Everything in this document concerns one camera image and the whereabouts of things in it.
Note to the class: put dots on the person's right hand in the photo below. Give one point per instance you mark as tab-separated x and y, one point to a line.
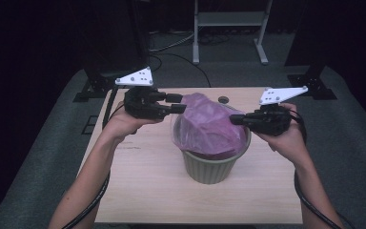
287	140

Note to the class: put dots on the white metal stand frame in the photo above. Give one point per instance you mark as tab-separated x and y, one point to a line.
228	19

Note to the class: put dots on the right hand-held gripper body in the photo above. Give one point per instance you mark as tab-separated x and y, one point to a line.
271	122

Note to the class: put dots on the black stand with base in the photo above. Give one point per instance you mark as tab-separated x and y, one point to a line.
95	86
313	84

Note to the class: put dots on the green ribbed bin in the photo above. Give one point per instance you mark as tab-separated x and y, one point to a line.
209	170

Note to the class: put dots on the pink plastic bag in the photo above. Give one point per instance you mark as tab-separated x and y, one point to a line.
208	127

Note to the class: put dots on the dark floor hatch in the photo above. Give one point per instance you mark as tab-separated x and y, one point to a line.
90	124

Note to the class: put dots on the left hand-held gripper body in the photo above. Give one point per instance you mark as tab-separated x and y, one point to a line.
141	103

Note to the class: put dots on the person's left hand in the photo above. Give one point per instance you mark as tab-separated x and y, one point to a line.
124	124

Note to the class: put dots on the round table grommet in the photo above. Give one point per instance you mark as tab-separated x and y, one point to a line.
223	99

